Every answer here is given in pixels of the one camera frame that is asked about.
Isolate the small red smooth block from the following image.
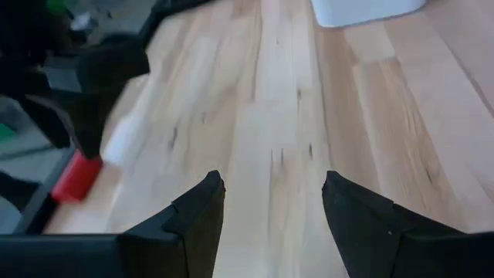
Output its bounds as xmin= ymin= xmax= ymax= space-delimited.
xmin=49 ymin=149 xmax=104 ymax=205

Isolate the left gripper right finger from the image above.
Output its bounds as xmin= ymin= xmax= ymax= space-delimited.
xmin=321 ymin=170 xmax=469 ymax=278

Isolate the white plastic bin with handles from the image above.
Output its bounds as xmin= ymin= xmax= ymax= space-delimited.
xmin=310 ymin=0 xmax=428 ymax=29

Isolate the black power strip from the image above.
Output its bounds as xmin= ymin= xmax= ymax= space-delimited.
xmin=17 ymin=90 xmax=103 ymax=160

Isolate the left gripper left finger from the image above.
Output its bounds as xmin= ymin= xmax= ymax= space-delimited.
xmin=115 ymin=169 xmax=227 ymax=278

